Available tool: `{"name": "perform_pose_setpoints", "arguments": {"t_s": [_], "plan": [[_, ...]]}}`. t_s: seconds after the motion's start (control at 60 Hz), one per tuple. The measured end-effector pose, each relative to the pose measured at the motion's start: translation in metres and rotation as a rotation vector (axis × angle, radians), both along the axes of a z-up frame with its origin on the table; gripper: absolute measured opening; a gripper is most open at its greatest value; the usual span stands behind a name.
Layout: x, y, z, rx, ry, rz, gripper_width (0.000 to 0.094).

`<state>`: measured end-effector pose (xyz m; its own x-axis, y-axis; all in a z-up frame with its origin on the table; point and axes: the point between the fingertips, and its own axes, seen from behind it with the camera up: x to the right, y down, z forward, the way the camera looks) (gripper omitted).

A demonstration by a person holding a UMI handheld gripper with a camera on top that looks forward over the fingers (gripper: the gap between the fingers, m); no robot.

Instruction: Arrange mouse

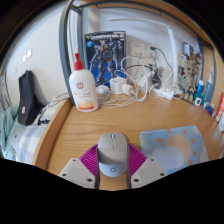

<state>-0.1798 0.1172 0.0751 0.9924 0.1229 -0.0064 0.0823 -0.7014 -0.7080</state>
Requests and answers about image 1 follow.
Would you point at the white charger block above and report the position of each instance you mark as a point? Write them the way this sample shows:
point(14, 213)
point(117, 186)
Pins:
point(143, 84)
point(118, 85)

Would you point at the blue robot model kit box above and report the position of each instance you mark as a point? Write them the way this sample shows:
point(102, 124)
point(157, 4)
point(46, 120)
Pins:
point(104, 56)

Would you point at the blue snack packet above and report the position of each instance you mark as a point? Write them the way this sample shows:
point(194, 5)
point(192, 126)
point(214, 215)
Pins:
point(209, 109)

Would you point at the blue spray bottle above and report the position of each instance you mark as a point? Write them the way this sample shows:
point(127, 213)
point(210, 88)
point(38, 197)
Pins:
point(208, 90)

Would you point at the brown tree-creature figurine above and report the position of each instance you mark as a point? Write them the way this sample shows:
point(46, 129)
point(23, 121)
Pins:
point(192, 78)

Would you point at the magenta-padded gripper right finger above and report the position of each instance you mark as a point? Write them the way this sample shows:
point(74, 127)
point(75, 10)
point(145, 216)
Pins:
point(148, 171)

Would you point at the small white cube clock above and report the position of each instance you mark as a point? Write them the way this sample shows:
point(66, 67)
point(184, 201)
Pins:
point(198, 101)

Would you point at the blue white tube bottle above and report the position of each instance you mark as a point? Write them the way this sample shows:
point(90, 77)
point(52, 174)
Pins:
point(199, 88)

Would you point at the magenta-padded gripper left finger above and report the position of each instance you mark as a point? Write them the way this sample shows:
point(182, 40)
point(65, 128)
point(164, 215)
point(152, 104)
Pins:
point(75, 171)

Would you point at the white red-pump lotion bottle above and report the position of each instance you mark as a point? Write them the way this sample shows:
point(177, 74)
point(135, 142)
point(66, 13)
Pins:
point(84, 91)

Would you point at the black bag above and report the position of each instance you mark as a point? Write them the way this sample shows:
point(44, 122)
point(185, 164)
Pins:
point(27, 100)

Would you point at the grey computer mouse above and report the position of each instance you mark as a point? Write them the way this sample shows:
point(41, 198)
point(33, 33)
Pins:
point(112, 150)

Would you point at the colourful printed box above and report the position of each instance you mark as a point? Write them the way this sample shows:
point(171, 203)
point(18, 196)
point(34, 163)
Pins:
point(187, 49)

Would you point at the sky print mouse pad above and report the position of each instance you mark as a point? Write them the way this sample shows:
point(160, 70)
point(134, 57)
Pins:
point(173, 150)

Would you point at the light teal bedding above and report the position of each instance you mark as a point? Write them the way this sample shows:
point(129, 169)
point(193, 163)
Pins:
point(16, 140)

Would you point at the white desk lamp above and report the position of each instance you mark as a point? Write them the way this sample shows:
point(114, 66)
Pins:
point(171, 46)

